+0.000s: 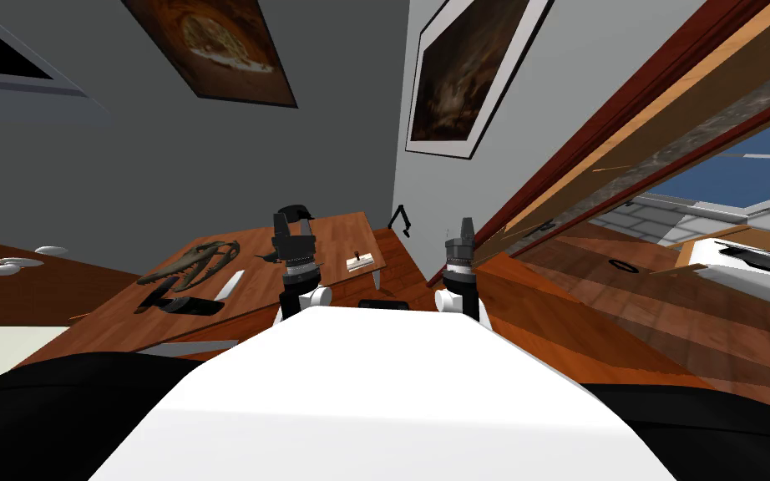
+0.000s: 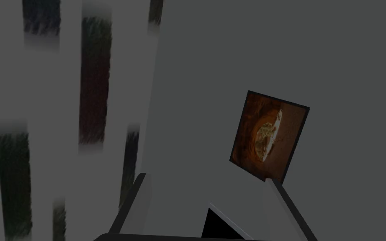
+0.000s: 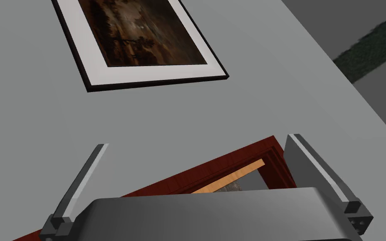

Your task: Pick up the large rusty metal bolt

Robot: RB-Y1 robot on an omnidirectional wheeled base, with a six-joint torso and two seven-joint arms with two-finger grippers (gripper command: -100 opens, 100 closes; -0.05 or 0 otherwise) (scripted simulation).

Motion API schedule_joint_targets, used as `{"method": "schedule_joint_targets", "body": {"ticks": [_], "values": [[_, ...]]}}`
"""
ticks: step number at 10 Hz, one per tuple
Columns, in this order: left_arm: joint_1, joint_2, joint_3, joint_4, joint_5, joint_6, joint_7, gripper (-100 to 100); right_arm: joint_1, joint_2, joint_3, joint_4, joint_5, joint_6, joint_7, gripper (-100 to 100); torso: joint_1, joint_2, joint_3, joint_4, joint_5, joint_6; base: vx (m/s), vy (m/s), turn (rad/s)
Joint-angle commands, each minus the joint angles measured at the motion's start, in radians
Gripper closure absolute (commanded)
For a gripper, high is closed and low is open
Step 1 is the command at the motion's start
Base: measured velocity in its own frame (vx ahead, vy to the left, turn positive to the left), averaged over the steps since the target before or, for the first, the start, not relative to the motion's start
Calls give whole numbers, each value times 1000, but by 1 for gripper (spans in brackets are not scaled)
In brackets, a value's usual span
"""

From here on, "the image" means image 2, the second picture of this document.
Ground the orange framed wall picture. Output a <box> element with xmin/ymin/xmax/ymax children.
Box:
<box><xmin>229</xmin><ymin>90</ymin><xmax>311</xmax><ymax>185</ymax></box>

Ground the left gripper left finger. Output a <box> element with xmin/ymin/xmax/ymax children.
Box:
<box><xmin>108</xmin><ymin>172</ymin><xmax>152</xmax><ymax>235</ymax></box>

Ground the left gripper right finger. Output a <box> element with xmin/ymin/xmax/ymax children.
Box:
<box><xmin>263</xmin><ymin>178</ymin><xmax>319</xmax><ymax>241</ymax></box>

